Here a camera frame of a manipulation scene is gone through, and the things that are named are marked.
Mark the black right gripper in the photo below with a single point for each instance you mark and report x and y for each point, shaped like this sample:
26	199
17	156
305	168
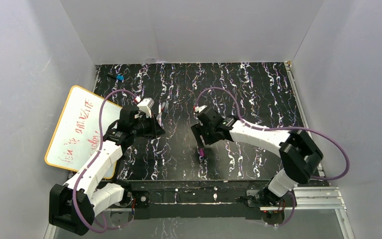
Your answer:
198	136

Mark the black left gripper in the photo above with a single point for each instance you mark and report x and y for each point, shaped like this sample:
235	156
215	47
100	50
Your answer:
157	125

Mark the magenta pen cap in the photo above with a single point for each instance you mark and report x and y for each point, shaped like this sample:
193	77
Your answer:
201	152

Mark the black pen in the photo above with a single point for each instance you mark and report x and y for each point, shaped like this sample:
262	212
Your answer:
166	106

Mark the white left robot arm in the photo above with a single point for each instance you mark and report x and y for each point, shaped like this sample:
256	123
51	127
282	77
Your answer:
75	204

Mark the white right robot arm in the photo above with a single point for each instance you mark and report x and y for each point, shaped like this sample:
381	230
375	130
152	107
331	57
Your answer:
298	152

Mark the blue capped black marker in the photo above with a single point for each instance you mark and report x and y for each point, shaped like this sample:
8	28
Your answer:
115	76

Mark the yellow framed whiteboard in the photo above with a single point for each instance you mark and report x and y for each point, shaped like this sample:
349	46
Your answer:
76	136

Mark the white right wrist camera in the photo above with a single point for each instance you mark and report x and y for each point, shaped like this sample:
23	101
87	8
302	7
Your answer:
198	109

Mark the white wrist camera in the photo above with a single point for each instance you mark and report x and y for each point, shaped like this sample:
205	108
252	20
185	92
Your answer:
145	106
198	109

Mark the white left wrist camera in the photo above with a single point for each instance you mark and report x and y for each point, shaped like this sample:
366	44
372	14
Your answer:
145	106

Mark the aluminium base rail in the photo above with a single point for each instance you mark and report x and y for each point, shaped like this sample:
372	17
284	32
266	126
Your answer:
233	202

